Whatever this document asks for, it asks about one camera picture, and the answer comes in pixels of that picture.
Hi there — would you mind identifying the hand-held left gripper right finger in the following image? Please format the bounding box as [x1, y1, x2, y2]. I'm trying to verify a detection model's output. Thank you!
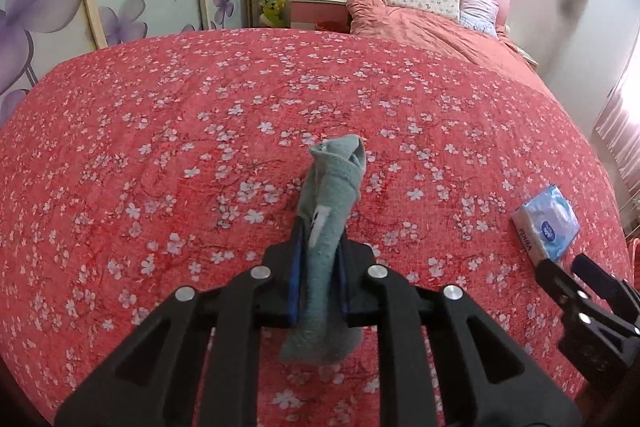
[337, 237, 583, 427]

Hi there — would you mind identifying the blue tissue packet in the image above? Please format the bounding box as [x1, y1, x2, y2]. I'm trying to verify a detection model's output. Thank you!
[510, 184, 581, 264]

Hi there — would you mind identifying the salmon duvet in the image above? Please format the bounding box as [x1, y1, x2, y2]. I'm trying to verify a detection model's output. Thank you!
[346, 0, 556, 102]

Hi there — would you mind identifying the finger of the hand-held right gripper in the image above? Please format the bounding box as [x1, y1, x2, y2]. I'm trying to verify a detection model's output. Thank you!
[535, 258, 633, 383]
[571, 254, 640, 338]

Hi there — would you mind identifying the pink nightstand with mugs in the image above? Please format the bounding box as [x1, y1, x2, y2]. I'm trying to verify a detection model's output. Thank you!
[289, 0, 351, 32]

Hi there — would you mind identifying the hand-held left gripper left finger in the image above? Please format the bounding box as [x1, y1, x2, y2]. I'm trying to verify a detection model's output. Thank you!
[54, 219, 307, 427]

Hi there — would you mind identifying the pink curtain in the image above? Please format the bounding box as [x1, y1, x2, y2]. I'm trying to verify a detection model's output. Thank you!
[592, 72, 640, 208]

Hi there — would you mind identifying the grey-green cloth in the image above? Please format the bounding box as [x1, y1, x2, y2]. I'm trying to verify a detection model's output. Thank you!
[279, 134, 368, 365]

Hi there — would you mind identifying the green yellow plush toy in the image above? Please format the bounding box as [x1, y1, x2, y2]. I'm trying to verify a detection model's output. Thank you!
[259, 0, 291, 26]

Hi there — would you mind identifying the striped lilac pillow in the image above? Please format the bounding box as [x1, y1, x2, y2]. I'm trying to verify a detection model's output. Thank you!
[459, 0, 501, 38]

